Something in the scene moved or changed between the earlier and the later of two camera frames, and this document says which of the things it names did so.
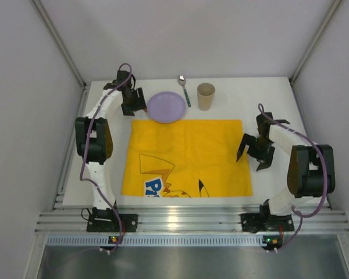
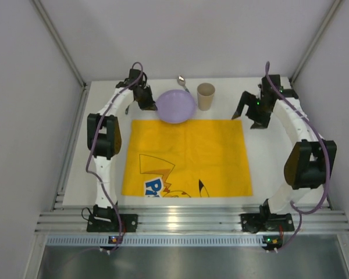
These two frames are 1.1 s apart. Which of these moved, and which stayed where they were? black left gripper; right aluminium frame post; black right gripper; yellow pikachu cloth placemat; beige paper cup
Moved: black left gripper; black right gripper
Stayed: right aluminium frame post; beige paper cup; yellow pikachu cloth placemat
